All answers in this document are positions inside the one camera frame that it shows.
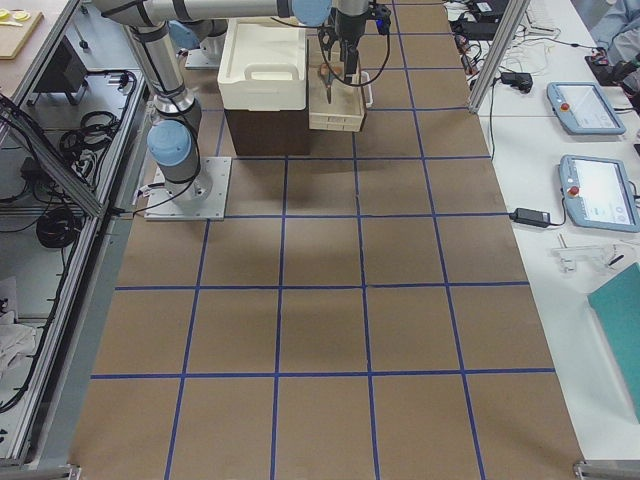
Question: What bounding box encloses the dark wooden drawer cabinet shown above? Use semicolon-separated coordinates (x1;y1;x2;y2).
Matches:
225;109;310;157

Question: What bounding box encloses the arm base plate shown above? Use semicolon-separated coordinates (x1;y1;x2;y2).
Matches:
185;43;222;70
143;157;233;221

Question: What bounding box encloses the lower teach pendant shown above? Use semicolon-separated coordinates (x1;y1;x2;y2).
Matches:
558;155;639;233

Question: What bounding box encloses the teal board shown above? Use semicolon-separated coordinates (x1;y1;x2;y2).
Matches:
588;263;639;420

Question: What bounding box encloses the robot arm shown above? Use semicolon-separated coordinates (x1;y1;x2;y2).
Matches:
95;1;376;207
168;19;228;68

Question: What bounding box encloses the teach pendant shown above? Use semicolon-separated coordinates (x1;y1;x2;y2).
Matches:
546;82;626;135
558;155;639;233

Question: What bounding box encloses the white drawer handle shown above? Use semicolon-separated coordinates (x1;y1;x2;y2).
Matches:
361;71;374;108

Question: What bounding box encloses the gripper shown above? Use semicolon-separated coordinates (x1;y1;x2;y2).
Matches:
334;9;362;84

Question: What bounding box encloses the upper teach pendant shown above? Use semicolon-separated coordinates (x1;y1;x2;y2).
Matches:
546;82;626;135

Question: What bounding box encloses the light wood drawer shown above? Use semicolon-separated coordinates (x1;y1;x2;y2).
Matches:
308;70;367;132

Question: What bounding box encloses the wooden board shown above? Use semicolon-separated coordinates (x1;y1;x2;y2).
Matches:
1;9;43;60

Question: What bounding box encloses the white plastic tray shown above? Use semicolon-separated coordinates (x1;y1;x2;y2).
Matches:
217;17;307;111

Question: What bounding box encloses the aluminium frame post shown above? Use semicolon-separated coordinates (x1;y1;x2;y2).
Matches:
468;0;529;114

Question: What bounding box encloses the clear acrylic part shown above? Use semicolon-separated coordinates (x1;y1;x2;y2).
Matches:
551;235;637;274

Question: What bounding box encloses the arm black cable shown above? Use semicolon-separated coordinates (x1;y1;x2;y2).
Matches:
344;0;392;88

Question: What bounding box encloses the black power adapter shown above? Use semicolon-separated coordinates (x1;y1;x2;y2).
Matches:
509;208;551;228

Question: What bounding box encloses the white cloth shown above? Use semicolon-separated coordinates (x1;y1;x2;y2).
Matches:
0;277;37;391

